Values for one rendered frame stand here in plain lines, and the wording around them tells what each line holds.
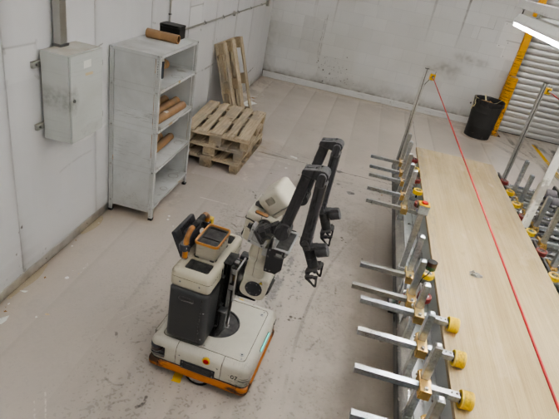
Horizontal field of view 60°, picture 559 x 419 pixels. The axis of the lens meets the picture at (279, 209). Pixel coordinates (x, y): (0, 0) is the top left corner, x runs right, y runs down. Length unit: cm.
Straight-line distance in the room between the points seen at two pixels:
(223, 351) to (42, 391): 107
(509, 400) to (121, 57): 359
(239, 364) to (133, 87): 245
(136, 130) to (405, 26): 681
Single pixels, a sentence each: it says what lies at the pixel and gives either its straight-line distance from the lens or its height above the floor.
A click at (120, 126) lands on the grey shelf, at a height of 87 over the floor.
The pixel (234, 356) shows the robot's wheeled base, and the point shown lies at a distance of 309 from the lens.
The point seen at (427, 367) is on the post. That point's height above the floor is 104.
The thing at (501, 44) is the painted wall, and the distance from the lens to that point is 1041.
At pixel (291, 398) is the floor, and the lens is 332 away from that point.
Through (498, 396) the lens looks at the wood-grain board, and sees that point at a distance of 256.
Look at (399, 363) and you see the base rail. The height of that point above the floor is 70.
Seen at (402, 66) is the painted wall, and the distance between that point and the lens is 1026.
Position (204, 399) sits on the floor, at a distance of 323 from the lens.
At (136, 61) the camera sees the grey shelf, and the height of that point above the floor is 147.
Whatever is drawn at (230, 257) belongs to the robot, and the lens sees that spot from 296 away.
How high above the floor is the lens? 251
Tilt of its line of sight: 29 degrees down
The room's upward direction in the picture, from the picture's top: 12 degrees clockwise
